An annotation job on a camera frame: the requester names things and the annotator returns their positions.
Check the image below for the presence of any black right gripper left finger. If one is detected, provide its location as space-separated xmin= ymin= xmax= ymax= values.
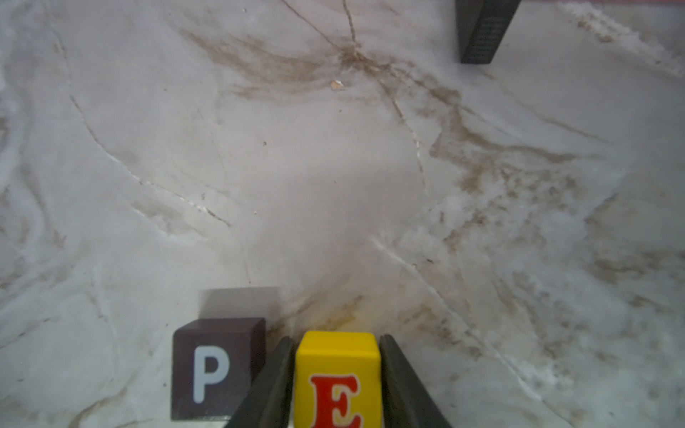
xmin=226 ymin=336 xmax=295 ymax=428

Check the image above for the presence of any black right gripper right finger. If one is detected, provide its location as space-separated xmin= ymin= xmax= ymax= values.
xmin=379 ymin=335 xmax=451 ymax=428

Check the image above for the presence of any dark brown P block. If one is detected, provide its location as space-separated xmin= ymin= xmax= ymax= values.
xmin=171 ymin=317 xmax=267 ymax=421

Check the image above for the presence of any yellow E letter block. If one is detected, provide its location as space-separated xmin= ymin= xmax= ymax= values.
xmin=294 ymin=331 xmax=383 ymax=428

